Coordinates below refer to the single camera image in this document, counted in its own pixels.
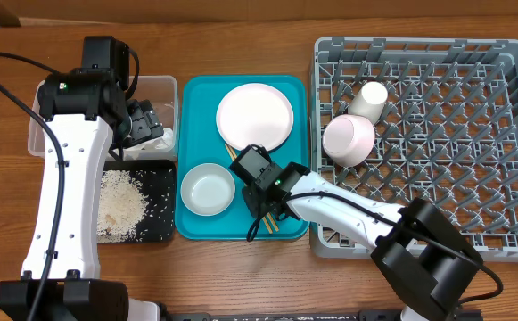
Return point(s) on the teal serving tray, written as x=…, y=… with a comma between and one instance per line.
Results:
x=200, y=142

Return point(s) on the black tray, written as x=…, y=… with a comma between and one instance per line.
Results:
x=159, y=182

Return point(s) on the pale green cup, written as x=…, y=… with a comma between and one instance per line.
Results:
x=369, y=101

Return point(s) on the small pink saucer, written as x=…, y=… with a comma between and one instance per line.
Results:
x=348, y=139

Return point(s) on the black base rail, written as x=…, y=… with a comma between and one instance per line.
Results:
x=362, y=315

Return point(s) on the clear plastic waste bin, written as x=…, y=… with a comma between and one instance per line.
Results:
x=162, y=92

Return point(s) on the pink plate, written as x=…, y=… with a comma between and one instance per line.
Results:
x=254, y=113

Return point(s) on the white napkin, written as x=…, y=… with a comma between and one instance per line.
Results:
x=162, y=142

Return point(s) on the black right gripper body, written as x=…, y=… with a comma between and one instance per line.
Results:
x=250, y=198

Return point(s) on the rice pile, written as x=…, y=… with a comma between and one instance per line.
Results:
x=121, y=207

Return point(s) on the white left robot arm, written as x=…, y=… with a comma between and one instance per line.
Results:
x=80, y=113

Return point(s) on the wooden chopstick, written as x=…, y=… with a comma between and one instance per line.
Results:
x=272, y=222
x=232, y=155

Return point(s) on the grey bowl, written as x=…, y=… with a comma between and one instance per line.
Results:
x=207, y=189

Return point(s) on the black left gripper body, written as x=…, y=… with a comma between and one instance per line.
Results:
x=144, y=124

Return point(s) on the grey dishwasher rack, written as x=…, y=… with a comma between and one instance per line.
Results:
x=448, y=132

